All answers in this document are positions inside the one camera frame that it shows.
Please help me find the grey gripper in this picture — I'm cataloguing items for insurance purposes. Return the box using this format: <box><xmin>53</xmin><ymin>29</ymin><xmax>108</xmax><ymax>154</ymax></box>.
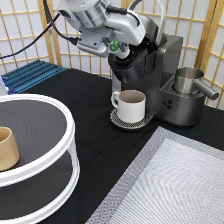
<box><xmin>77</xmin><ymin>13</ymin><xmax>146</xmax><ymax>57</ymax></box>

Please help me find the white green coffee pod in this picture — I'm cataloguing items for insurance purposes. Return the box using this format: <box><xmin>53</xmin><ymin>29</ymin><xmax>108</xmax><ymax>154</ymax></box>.
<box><xmin>114</xmin><ymin>40</ymin><xmax>130</xmax><ymax>59</ymax></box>

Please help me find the grey coffee machine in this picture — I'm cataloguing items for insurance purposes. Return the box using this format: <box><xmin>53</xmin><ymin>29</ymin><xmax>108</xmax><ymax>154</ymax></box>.
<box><xmin>108</xmin><ymin>10</ymin><xmax>219</xmax><ymax>130</ymax></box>

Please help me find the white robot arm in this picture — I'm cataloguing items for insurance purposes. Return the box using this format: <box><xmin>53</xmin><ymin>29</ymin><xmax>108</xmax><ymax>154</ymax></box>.
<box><xmin>57</xmin><ymin>0</ymin><xmax>146</xmax><ymax>59</ymax></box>

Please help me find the white ceramic mug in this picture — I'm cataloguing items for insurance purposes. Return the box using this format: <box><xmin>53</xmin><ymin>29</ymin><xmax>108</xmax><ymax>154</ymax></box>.
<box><xmin>111</xmin><ymin>90</ymin><xmax>146</xmax><ymax>123</ymax></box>

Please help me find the wooden shoji screen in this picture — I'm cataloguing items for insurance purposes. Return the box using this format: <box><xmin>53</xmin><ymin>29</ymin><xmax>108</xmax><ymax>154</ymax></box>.
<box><xmin>0</xmin><ymin>0</ymin><xmax>224</xmax><ymax>110</ymax></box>

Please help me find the blue ridged tray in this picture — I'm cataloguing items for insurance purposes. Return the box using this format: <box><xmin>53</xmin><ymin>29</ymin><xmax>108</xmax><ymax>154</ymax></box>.
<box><xmin>2</xmin><ymin>60</ymin><xmax>66</xmax><ymax>94</ymax></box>

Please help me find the black tablecloth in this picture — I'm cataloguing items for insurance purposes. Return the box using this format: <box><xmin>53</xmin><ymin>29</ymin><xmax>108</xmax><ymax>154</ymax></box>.
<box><xmin>28</xmin><ymin>69</ymin><xmax>224</xmax><ymax>224</ymax></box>

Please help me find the wooden cup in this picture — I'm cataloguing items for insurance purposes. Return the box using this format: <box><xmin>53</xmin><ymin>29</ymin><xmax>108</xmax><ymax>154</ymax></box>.
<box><xmin>0</xmin><ymin>127</ymin><xmax>20</xmax><ymax>171</ymax></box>

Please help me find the white two-tier round shelf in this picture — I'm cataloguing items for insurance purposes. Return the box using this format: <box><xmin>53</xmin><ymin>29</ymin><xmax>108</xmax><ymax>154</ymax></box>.
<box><xmin>0</xmin><ymin>94</ymin><xmax>80</xmax><ymax>224</ymax></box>

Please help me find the grey woven placemat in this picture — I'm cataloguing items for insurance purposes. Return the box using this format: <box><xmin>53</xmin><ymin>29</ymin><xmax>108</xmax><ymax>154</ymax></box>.
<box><xmin>85</xmin><ymin>127</ymin><xmax>224</xmax><ymax>224</ymax></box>

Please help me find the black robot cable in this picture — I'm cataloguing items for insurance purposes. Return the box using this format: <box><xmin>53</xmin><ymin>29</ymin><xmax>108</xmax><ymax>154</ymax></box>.
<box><xmin>0</xmin><ymin>0</ymin><xmax>81</xmax><ymax>60</ymax></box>

